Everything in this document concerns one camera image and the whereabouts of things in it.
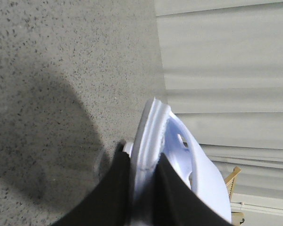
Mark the wooden chair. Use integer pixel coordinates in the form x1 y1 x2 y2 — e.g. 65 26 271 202
225 167 245 226

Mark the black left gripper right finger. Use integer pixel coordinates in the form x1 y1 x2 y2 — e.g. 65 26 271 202
153 154 231 226

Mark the white pleated curtain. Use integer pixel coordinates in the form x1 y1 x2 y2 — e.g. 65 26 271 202
155 0 283 226

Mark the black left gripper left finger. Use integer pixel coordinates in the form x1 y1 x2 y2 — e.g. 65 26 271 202
53 143 130 226

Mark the light blue slipper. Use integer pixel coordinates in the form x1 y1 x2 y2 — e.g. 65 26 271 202
126 99 232 226

